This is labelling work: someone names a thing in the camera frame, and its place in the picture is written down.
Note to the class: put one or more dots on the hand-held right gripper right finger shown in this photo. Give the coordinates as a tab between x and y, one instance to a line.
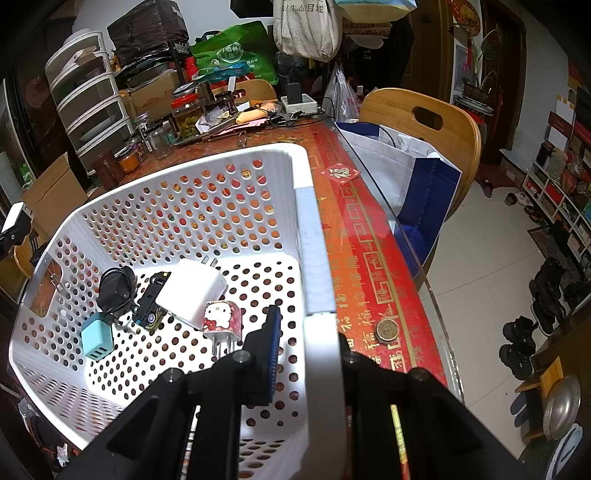
362	381

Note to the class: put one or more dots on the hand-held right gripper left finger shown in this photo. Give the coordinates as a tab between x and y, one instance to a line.
272	355

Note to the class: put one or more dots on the pink cartoon print charger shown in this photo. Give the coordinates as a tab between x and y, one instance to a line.
220	321

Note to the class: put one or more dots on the large white charger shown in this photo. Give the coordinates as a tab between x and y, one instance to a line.
191	290

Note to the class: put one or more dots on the toy car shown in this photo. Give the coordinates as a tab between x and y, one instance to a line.
150	300

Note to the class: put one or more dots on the black power adapter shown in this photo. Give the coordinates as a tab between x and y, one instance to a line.
115	288

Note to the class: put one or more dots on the white perforated plastic basket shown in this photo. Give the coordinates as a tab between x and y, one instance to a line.
184	207

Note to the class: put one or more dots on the teal multi-port charger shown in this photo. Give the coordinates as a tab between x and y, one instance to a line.
97	341

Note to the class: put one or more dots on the bronze coin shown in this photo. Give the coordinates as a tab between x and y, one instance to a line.
387	331

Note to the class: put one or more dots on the red printed tablecloth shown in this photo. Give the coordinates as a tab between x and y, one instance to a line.
369	258

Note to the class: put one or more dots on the pair of black shoes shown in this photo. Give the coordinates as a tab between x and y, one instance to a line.
519	346

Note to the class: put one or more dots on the pair of blue slippers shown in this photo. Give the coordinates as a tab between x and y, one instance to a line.
521	408

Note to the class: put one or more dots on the red paper sticker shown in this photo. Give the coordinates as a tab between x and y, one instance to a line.
340	175

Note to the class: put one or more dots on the round metal lid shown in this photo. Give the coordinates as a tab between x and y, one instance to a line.
561	406

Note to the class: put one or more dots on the pair of black slippers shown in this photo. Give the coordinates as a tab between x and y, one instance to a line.
549	295

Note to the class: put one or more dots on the white and blue shopping bag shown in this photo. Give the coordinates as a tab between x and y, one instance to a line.
415	180

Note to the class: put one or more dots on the metal binder clip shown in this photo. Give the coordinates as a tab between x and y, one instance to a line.
55	277

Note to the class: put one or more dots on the small orange jar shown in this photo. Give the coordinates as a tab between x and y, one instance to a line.
129	161

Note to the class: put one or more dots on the empty glass jar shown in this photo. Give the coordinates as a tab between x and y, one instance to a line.
161	141

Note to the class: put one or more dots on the brown ceramic mug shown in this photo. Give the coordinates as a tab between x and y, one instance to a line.
107	168

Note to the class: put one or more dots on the white power strip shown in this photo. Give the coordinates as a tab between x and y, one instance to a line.
302	104

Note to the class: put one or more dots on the red-lidded pickle jar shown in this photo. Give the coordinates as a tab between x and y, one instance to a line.
187	115

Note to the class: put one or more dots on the clear plastic bag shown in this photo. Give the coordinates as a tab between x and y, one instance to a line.
344	99

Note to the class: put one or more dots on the white shelf with goods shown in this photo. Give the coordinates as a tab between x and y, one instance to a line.
558	194

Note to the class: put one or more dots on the open cardboard box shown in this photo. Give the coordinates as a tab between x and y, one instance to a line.
51	194

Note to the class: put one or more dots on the brown cardboard box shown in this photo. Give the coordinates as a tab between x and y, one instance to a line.
152	94

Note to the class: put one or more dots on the black phone stand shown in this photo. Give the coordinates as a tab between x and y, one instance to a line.
14	226

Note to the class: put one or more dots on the green shopping bag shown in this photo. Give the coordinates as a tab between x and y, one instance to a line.
235	53

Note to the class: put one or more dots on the white stacked drawer unit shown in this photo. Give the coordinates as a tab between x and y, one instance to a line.
87	97

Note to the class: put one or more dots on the white canvas tote bag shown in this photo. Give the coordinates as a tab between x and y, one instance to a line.
307	27

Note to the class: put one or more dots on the wooden door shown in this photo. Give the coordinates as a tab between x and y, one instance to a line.
501	69

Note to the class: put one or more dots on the black plastic bag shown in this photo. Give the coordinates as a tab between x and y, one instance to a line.
147	27

